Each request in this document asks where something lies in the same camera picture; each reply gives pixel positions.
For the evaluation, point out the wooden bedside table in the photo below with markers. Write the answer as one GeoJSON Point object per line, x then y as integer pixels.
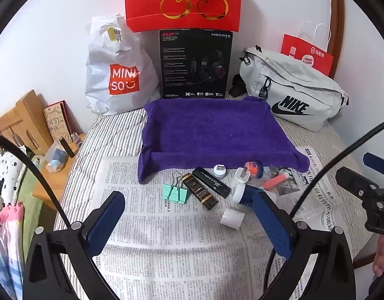
{"type": "Point", "coordinates": [51, 187]}

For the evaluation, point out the blue white bottle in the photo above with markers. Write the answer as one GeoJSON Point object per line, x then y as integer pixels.
{"type": "Point", "coordinates": [243, 195]}

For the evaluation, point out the patterned book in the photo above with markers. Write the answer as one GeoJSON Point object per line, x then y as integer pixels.
{"type": "Point", "coordinates": [56, 122]}

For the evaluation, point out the small glass bottle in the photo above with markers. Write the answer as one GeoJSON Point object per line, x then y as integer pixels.
{"type": "Point", "coordinates": [76, 139]}

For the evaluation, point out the purple towel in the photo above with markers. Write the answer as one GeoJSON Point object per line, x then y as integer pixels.
{"type": "Point", "coordinates": [210, 128]}

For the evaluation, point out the newspaper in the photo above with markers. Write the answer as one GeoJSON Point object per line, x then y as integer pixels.
{"type": "Point", "coordinates": [167, 256]}

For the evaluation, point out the black headset box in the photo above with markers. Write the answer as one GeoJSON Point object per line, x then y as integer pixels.
{"type": "Point", "coordinates": [179, 68]}

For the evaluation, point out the person's right hand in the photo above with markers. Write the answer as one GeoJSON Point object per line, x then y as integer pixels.
{"type": "Point", "coordinates": [383, 256]}

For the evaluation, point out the white dotted cloth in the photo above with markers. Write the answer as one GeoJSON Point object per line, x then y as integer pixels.
{"type": "Point", "coordinates": [7, 175]}

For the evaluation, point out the red gift bag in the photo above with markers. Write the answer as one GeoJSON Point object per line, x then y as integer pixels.
{"type": "Point", "coordinates": [179, 15]}

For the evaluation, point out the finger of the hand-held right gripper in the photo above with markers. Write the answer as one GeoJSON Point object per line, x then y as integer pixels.
{"type": "Point", "coordinates": [357, 187]}
{"type": "Point", "coordinates": [379, 164]}

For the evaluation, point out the grey waist bag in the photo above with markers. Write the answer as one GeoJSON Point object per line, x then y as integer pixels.
{"type": "Point", "coordinates": [304, 84]}

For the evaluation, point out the orange lip balm jar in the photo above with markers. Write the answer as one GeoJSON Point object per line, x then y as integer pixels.
{"type": "Point", "coordinates": [253, 168]}

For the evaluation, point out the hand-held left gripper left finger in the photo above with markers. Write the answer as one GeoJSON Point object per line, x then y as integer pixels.
{"type": "Point", "coordinates": [104, 225]}

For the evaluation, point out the black stick with silver script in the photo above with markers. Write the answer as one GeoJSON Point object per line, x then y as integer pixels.
{"type": "Point", "coordinates": [212, 182]}

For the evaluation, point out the clear plastic box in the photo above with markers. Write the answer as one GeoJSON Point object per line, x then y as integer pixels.
{"type": "Point", "coordinates": [56, 161]}

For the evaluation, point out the black gold tube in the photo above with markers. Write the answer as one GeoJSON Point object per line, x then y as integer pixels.
{"type": "Point", "coordinates": [199, 192]}

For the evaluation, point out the wooden headboard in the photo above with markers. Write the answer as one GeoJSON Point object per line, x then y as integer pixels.
{"type": "Point", "coordinates": [23, 112]}

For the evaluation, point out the black cylinder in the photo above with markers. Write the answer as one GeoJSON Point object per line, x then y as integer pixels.
{"type": "Point", "coordinates": [67, 148]}

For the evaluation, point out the green blanket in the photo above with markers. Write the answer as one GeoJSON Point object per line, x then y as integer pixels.
{"type": "Point", "coordinates": [32, 200]}

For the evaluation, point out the brown curved wooden frame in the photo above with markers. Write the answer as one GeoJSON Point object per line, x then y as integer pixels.
{"type": "Point", "coordinates": [337, 22]}

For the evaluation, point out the pink tube with clear cap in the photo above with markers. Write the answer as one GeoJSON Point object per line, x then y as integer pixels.
{"type": "Point", "coordinates": [273, 182]}

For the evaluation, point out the white tape roll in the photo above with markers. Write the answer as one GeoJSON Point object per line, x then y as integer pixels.
{"type": "Point", "coordinates": [231, 218]}

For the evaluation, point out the pink cloth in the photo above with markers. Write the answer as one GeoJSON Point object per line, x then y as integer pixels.
{"type": "Point", "coordinates": [7, 240]}

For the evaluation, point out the white wall charger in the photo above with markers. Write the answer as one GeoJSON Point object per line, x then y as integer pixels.
{"type": "Point", "coordinates": [242, 176]}

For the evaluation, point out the white plastic shopping bag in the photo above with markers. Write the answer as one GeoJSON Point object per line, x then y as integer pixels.
{"type": "Point", "coordinates": [98, 78]}

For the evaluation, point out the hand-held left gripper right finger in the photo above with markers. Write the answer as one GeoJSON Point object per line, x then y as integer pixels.
{"type": "Point", "coordinates": [273, 225]}

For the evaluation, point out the green binder clip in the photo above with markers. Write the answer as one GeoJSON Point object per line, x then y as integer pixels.
{"type": "Point", "coordinates": [181, 195]}
{"type": "Point", "coordinates": [169, 191]}

